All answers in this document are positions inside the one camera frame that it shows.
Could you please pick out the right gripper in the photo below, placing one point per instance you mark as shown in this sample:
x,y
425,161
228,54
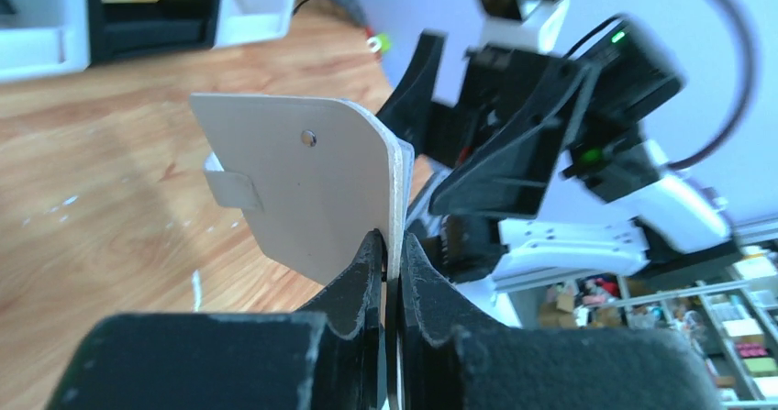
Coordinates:
x,y
516,114

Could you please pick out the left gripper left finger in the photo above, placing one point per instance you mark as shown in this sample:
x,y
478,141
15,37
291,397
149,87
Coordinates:
x,y
324,355

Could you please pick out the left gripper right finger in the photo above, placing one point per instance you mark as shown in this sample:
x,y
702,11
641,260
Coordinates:
x,y
455,356

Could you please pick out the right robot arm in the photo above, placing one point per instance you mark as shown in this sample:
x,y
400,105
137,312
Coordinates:
x,y
615,203

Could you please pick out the white bin with card holders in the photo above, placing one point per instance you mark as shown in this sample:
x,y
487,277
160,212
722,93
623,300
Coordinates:
x,y
241,22

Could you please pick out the white bin with black cards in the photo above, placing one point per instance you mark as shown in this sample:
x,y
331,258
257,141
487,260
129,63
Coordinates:
x,y
44,38

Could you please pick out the red green toy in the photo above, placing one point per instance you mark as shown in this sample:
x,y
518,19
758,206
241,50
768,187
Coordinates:
x,y
378,43

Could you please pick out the storage shelf with boxes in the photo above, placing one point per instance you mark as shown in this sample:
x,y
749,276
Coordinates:
x,y
731,325

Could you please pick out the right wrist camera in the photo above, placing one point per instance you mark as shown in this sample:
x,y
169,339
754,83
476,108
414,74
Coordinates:
x,y
522,24

